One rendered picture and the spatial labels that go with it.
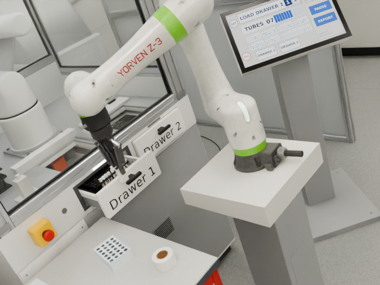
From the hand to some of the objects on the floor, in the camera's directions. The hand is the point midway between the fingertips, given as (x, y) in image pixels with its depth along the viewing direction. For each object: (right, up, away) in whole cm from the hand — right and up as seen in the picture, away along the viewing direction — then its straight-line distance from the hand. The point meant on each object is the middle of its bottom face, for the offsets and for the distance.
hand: (121, 173), depth 167 cm
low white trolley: (+15, -101, +11) cm, 103 cm away
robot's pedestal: (+72, -65, +39) cm, 105 cm away
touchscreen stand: (+99, -25, +96) cm, 140 cm away
